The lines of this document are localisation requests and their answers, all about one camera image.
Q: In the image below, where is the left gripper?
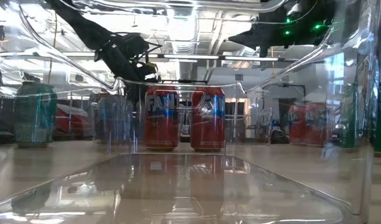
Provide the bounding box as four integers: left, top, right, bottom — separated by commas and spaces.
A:
95, 32, 162, 105

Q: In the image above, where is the red soda can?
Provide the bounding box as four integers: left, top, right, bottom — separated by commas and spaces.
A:
143, 85, 181, 152
304, 101, 328, 147
190, 86, 226, 152
287, 105, 308, 146

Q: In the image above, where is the silver soda can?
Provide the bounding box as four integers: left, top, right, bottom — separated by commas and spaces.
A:
89, 95, 114, 144
108, 95, 134, 146

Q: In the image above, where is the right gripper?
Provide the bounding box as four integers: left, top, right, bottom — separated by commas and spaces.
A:
229, 12, 303, 58

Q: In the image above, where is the red and white object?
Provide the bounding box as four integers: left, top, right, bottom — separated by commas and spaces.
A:
55, 103, 85, 135

